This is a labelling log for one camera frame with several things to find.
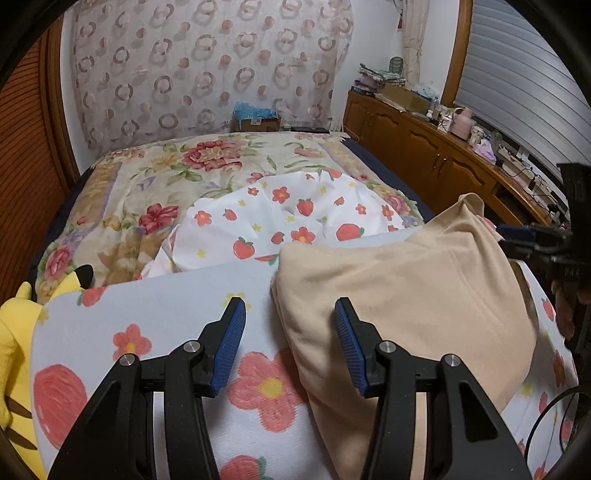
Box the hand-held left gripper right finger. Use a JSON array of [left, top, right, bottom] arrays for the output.
[[335, 296, 534, 480]]

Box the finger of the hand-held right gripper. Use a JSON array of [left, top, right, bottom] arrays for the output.
[[503, 247, 561, 273], [496, 224, 573, 245]]

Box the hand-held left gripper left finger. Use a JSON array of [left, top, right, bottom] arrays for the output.
[[48, 296, 247, 480]]

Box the peach printed t-shirt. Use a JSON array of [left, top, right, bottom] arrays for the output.
[[270, 193, 539, 480]]

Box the person's right hand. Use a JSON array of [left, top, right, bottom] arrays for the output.
[[551, 281, 580, 340]]

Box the strawberry flower print blanket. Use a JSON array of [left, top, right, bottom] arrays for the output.
[[28, 173, 580, 480]]

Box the white power strip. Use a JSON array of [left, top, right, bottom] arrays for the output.
[[496, 150, 532, 169]]

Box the pink thermos jug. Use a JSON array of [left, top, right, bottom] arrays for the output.
[[450, 107, 474, 138]]

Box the wooden sideboard cabinet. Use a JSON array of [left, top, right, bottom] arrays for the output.
[[344, 89, 568, 227]]

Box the grey window blind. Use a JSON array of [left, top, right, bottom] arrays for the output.
[[455, 0, 591, 162]]

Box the large cardboard box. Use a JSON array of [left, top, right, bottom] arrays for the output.
[[382, 83, 432, 114]]

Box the floral quilt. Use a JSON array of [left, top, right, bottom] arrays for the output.
[[34, 131, 426, 305]]

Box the stack of folded cloths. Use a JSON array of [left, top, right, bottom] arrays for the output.
[[355, 65, 407, 90]]

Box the yellow plush toy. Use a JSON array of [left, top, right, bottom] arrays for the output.
[[0, 264, 95, 480]]

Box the beige lace curtain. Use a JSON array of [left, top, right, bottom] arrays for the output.
[[399, 0, 432, 88]]

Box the small cardboard box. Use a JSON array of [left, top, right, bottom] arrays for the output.
[[235, 116, 282, 132]]

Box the blue crumpled cloth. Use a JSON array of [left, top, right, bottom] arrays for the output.
[[232, 100, 278, 121]]

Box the wooden louvered wardrobe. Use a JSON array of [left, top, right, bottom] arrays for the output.
[[0, 32, 84, 305]]

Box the circle patterned sheer curtain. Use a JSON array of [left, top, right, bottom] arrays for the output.
[[71, 0, 354, 155]]

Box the black cable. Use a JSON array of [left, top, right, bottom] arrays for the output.
[[524, 388, 591, 462]]

